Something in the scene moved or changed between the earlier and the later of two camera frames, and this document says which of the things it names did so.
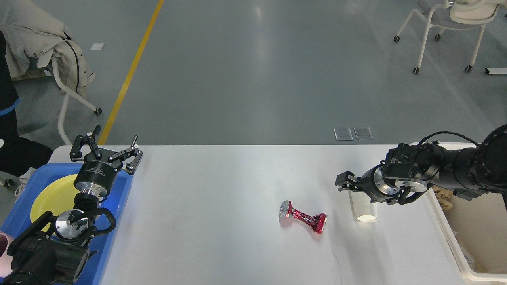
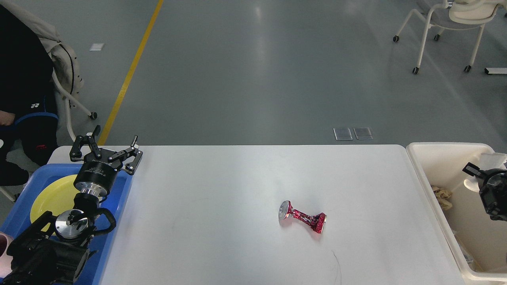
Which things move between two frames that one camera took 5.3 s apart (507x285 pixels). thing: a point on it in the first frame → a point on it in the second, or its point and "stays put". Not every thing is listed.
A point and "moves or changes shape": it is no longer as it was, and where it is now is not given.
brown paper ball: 443,195 stays put
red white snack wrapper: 317,222 stays put
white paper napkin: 361,203 moves or changes shape
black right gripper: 375,187 → 492,189
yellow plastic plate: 56,196 stays put
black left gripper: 96,175 stays put
